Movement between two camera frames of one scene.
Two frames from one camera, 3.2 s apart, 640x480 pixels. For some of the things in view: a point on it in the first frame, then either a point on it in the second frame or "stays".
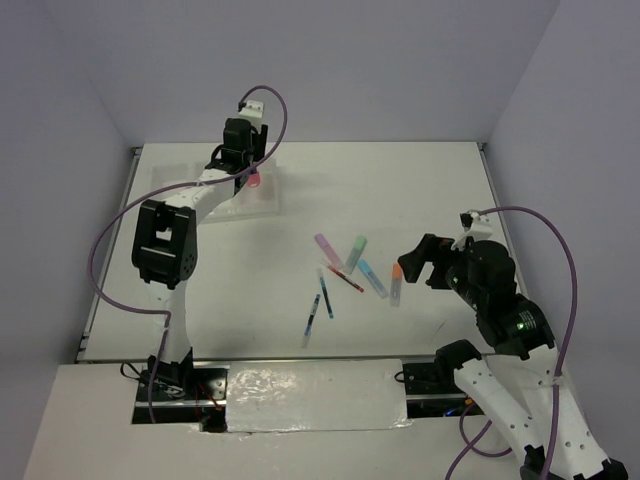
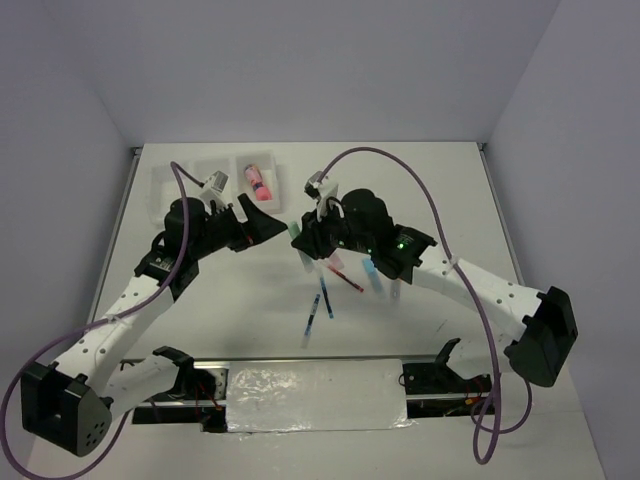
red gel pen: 340,274 stays
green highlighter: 355,254 -> 294,229
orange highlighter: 396,284 stays
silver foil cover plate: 309,395 stays
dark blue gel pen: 309,326 stays
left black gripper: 260,140 -> 259,225
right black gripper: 430,247 -> 311,238
